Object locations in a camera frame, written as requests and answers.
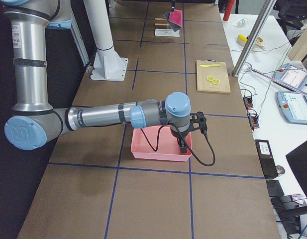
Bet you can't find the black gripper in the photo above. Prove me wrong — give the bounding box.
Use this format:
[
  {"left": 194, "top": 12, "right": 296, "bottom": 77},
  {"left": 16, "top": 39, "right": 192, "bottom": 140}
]
[{"left": 170, "top": 124, "right": 189, "bottom": 153}]

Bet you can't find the pink grey cleaning cloth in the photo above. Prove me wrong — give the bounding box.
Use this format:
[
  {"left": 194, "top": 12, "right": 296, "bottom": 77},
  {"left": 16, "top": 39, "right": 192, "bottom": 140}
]
[{"left": 163, "top": 9, "right": 183, "bottom": 31}]

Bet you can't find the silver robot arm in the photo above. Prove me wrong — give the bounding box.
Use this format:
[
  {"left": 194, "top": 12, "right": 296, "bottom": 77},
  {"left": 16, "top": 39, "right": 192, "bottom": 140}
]
[{"left": 3, "top": 0, "right": 193, "bottom": 153}]

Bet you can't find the pink plastic bin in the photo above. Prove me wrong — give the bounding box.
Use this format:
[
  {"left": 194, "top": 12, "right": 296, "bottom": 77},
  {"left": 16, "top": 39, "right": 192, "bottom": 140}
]
[{"left": 130, "top": 126, "right": 192, "bottom": 162}]

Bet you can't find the lemon slice near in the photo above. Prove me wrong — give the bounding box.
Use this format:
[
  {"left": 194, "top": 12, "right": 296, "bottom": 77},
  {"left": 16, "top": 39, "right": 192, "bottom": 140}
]
[{"left": 212, "top": 79, "right": 220, "bottom": 85}]

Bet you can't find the lemon slice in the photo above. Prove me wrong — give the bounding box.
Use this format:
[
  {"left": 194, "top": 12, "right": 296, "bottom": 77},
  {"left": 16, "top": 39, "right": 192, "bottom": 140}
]
[
  {"left": 212, "top": 79, "right": 220, "bottom": 85},
  {"left": 206, "top": 76, "right": 214, "bottom": 82}
]

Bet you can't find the lemon slice far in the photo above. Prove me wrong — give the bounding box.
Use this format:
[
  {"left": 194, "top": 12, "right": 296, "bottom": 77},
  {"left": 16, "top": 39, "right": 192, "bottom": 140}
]
[{"left": 206, "top": 76, "right": 214, "bottom": 82}]

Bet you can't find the orange connector block near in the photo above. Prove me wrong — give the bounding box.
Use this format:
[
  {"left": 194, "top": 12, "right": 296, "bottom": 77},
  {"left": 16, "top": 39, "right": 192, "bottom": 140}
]
[{"left": 247, "top": 109, "right": 259, "bottom": 130}]

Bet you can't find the orange connector block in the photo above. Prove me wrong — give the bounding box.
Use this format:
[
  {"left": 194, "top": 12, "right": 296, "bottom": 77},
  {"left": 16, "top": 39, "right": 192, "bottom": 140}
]
[
  {"left": 243, "top": 96, "right": 253, "bottom": 109},
  {"left": 247, "top": 109, "right": 259, "bottom": 130}
]

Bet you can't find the orange connector block far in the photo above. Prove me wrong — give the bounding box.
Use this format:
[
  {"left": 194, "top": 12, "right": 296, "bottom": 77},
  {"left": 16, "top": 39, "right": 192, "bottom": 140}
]
[{"left": 243, "top": 96, "right": 253, "bottom": 109}]

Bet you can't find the bamboo cutting board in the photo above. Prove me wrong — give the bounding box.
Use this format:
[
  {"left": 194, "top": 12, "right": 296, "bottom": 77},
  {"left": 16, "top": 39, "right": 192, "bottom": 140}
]
[{"left": 196, "top": 60, "right": 231, "bottom": 94}]

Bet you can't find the black rectangular box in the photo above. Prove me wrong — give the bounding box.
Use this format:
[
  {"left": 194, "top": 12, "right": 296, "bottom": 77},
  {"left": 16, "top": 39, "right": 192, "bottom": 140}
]
[{"left": 254, "top": 139, "right": 278, "bottom": 180}]

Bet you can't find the yellow plastic knife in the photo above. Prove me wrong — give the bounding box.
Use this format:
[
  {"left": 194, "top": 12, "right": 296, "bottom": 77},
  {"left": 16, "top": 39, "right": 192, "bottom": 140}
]
[{"left": 199, "top": 63, "right": 221, "bottom": 68}]

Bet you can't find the white pillar with base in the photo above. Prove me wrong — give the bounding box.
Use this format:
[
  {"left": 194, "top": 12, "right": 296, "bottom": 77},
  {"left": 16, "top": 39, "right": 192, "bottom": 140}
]
[{"left": 84, "top": 0, "right": 128, "bottom": 82}]

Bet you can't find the black monitor corner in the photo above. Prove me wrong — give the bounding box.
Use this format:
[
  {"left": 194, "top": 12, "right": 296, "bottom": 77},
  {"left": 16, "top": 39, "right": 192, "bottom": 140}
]
[{"left": 286, "top": 141, "right": 307, "bottom": 197}]

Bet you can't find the white towel rack tray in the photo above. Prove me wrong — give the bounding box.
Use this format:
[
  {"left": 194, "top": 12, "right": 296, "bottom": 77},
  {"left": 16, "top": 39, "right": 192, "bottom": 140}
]
[{"left": 155, "top": 28, "right": 181, "bottom": 37}]

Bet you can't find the teach pendant near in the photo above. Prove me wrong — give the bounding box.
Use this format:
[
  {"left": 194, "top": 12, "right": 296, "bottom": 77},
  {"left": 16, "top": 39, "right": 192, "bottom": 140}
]
[{"left": 276, "top": 91, "right": 307, "bottom": 125}]

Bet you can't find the teach pendant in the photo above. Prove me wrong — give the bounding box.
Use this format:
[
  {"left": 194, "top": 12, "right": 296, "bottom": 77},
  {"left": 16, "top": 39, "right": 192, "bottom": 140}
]
[
  {"left": 276, "top": 91, "right": 307, "bottom": 125},
  {"left": 273, "top": 63, "right": 307, "bottom": 90}
]

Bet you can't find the teach pendant far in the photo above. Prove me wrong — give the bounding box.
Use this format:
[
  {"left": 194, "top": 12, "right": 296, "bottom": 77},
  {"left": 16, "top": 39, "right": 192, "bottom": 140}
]
[{"left": 273, "top": 63, "right": 307, "bottom": 90}]

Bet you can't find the white blue tube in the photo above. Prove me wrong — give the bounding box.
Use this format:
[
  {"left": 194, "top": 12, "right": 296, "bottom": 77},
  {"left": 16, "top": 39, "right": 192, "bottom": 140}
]
[{"left": 236, "top": 18, "right": 247, "bottom": 27}]

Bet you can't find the dark red cylinder bottle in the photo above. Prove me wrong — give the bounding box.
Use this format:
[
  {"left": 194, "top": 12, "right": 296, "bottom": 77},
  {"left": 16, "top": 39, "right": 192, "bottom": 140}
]
[{"left": 223, "top": 0, "right": 235, "bottom": 21}]

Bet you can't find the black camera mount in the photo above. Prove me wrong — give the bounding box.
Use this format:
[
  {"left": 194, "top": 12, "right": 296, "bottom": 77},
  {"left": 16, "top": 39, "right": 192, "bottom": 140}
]
[{"left": 188, "top": 112, "right": 207, "bottom": 135}]

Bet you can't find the aluminium frame post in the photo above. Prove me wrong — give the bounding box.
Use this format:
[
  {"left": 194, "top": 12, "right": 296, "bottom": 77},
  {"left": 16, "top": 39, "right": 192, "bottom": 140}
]
[{"left": 232, "top": 0, "right": 276, "bottom": 77}]

